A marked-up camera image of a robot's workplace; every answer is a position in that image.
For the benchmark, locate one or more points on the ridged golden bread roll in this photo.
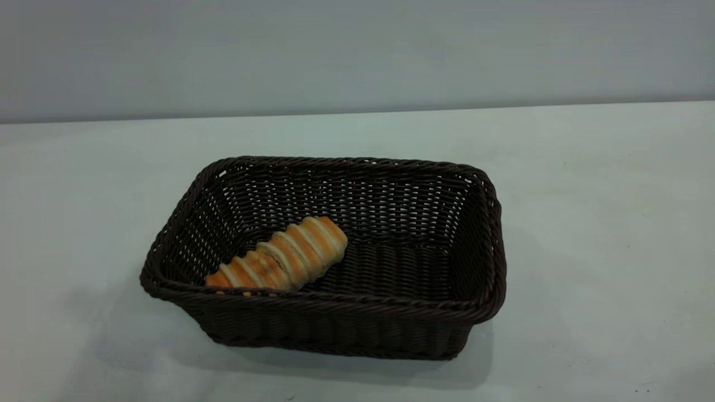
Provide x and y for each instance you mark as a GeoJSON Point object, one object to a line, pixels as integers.
{"type": "Point", "coordinates": [290, 257]}

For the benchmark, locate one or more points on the dark brown woven basket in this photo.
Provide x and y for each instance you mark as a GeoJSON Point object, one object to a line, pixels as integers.
{"type": "Point", "coordinates": [391, 312]}

